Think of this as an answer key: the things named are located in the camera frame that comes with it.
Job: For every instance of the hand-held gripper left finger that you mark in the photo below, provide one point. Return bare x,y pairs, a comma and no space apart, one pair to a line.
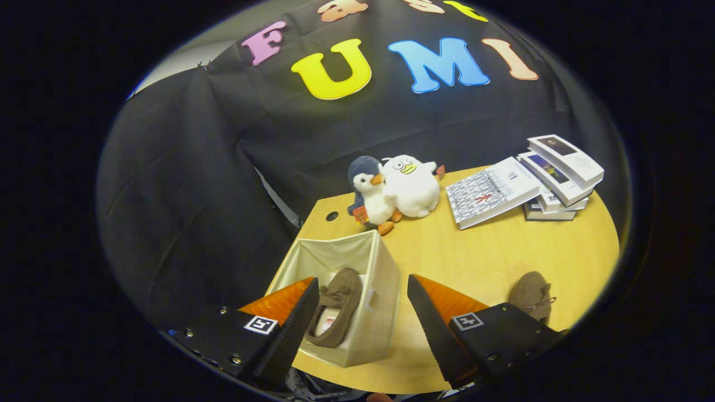
290,335

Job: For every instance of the grey penguin plush toy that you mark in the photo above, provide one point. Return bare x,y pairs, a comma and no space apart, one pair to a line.
374,201

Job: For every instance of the thin white book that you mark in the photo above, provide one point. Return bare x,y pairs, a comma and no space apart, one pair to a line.
553,202

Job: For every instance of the grey patterned cover book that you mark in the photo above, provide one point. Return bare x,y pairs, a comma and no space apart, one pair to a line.
486,192

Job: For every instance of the brown moccasin shoe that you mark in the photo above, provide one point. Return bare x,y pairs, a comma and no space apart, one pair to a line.
528,293
343,290

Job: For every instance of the white book dark photo cover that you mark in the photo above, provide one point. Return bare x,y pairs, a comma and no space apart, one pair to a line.
575,162

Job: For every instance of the white book blue photo cover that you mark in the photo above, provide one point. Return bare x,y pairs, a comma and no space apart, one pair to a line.
550,173

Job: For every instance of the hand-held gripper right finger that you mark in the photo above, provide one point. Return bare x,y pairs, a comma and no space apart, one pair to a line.
433,335

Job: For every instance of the white duck plush toy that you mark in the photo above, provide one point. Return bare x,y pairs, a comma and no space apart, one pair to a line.
413,192

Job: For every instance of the black backdrop cloth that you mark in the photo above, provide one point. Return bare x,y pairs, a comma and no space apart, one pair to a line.
195,167

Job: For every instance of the beige fabric storage box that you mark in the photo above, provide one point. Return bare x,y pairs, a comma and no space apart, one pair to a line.
380,312

